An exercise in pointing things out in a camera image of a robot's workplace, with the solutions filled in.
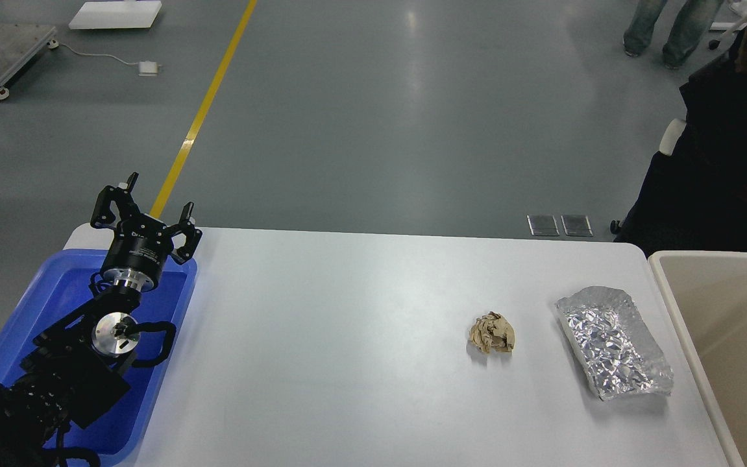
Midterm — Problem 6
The metal floor plate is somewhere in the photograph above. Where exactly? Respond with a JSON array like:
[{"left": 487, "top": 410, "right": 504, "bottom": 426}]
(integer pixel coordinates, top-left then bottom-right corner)
[
  {"left": 527, "top": 215, "right": 561, "bottom": 237},
  {"left": 561, "top": 215, "right": 594, "bottom": 237}
]

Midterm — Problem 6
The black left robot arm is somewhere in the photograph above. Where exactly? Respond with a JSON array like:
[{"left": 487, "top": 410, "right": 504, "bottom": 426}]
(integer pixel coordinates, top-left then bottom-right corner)
[{"left": 0, "top": 172, "right": 203, "bottom": 466}]

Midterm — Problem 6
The white stand frame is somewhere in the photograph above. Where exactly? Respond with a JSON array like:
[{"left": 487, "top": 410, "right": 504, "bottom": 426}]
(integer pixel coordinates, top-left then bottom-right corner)
[{"left": 707, "top": 1, "right": 747, "bottom": 51}]

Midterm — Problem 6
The white power adapter with cable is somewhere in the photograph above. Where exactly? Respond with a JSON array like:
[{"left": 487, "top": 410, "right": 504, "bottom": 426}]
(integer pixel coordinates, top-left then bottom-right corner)
[{"left": 46, "top": 40, "right": 162, "bottom": 77}]

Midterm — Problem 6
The blue plastic tray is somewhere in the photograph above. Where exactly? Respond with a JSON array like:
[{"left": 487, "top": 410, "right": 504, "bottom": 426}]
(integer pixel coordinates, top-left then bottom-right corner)
[{"left": 0, "top": 249, "right": 197, "bottom": 466}]

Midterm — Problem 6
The crumpled brown paper ball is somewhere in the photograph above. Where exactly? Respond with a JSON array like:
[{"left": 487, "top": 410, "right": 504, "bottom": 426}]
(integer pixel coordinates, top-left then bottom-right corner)
[{"left": 469, "top": 311, "right": 516, "bottom": 354}]

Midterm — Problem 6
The seated person in black jacket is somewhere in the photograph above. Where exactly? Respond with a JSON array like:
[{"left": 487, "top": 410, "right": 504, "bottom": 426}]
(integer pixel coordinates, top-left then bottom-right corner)
[{"left": 614, "top": 27, "right": 747, "bottom": 256}]

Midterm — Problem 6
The right metal floor plate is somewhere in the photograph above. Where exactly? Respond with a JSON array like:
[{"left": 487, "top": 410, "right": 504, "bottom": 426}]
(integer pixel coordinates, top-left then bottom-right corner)
[{"left": 561, "top": 215, "right": 594, "bottom": 237}]

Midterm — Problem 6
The beige plastic bin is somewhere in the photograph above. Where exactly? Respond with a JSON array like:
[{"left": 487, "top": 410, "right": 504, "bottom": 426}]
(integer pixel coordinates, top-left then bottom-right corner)
[{"left": 649, "top": 250, "right": 747, "bottom": 466}]

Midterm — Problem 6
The white flat board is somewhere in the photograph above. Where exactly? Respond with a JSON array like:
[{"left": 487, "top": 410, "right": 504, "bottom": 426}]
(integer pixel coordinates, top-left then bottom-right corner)
[{"left": 68, "top": 1, "right": 162, "bottom": 30}]

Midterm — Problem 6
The walking person in jeans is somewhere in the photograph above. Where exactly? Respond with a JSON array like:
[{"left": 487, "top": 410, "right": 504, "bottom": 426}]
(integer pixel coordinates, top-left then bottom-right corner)
[{"left": 622, "top": 1, "right": 723, "bottom": 70}]

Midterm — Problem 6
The crumpled aluminium foil tray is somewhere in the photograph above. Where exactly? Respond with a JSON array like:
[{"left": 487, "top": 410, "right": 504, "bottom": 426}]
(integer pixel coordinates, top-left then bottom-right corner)
[{"left": 554, "top": 285, "right": 675, "bottom": 401}]

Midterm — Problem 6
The left metal floor plate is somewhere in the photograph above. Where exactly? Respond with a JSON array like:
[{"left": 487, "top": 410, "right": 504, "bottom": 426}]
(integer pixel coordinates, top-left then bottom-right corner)
[{"left": 527, "top": 215, "right": 561, "bottom": 237}]

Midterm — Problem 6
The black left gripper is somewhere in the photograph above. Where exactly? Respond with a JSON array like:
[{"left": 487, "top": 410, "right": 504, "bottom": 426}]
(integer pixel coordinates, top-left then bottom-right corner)
[{"left": 90, "top": 172, "right": 203, "bottom": 289}]

